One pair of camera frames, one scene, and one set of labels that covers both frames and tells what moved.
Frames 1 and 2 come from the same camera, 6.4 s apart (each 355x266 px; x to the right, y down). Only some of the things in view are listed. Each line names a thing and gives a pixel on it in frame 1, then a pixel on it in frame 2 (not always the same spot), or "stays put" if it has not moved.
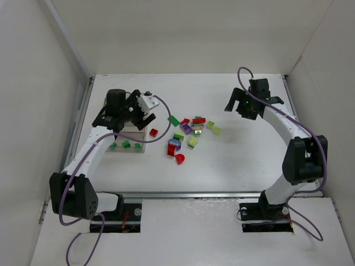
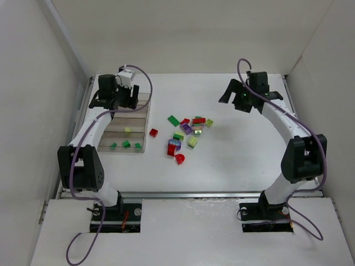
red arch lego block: (171, 149) stays put
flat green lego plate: (174, 121) stays put
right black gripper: (240, 102) to (238, 96)
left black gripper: (138, 117) to (128, 97)
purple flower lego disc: (175, 141) stays put
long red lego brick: (199, 120) stays put
